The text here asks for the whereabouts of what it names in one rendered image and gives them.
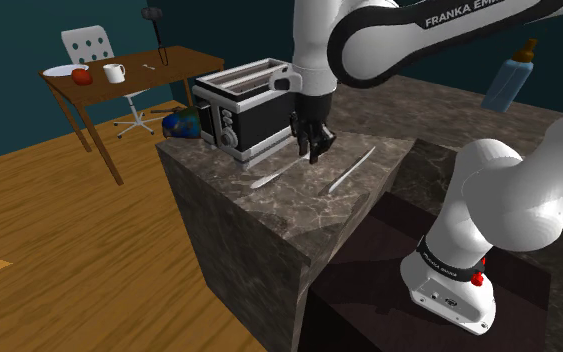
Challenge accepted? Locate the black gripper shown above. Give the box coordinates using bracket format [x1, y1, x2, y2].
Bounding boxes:
[289, 91, 337, 165]

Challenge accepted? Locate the silver table knife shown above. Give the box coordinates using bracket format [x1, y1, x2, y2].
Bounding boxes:
[317, 145, 378, 198]
[250, 152, 312, 191]

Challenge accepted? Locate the black and silver toaster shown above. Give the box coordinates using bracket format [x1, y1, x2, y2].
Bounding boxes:
[191, 57, 308, 170]

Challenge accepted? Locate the blue and green globe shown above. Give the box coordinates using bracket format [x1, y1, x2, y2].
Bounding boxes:
[161, 106, 204, 142]

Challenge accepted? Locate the dark robot stand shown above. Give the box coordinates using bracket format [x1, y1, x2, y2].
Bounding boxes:
[297, 191, 553, 352]

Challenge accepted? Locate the brown wooden desk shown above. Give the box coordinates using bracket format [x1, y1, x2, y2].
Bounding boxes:
[38, 6, 226, 187]

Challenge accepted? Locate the blue baby bottle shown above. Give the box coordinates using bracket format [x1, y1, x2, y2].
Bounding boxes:
[480, 38, 540, 114]

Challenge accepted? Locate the white office chair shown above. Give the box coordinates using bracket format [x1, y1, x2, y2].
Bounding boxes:
[60, 24, 156, 140]

